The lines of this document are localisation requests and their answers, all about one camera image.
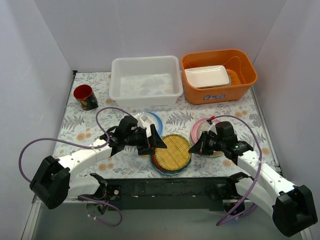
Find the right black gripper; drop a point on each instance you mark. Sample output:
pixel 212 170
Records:
pixel 203 144

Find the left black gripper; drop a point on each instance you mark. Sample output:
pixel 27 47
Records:
pixel 147 139

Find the red-brown fluted plate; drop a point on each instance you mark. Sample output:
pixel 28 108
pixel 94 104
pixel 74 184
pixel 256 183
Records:
pixel 154 161

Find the round woven bamboo plate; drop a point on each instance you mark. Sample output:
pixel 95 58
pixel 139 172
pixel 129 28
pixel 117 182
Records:
pixel 176 156

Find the teal scalloped plate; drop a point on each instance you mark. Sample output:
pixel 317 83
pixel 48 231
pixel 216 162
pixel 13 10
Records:
pixel 171 173

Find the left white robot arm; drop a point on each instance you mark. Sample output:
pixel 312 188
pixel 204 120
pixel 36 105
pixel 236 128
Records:
pixel 75 162

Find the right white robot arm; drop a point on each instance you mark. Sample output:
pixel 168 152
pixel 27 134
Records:
pixel 291 207

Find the white plastic bin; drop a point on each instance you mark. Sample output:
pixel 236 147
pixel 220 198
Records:
pixel 145 81

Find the floral patterned table mat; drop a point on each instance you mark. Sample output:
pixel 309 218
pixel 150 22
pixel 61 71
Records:
pixel 81 127

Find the cream round plate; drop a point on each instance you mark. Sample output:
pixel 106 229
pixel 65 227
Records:
pixel 215 153

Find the pink round plate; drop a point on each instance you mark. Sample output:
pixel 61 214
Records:
pixel 194 128

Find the speckled oval dish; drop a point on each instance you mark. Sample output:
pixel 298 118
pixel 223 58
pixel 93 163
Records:
pixel 204 126

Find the blue round plate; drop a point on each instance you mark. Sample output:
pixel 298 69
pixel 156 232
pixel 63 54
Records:
pixel 160 126

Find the white deep plate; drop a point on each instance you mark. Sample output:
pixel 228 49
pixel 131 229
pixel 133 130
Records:
pixel 138 115

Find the white rectangular tray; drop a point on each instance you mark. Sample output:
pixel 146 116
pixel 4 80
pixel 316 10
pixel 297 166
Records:
pixel 207 76

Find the orange plastic tub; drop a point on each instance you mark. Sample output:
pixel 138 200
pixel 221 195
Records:
pixel 238 66

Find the red and black mug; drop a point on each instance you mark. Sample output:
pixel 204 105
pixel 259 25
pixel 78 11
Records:
pixel 84 94

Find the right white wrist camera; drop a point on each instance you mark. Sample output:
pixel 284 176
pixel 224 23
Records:
pixel 212 127

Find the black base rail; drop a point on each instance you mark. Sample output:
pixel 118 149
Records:
pixel 141 193

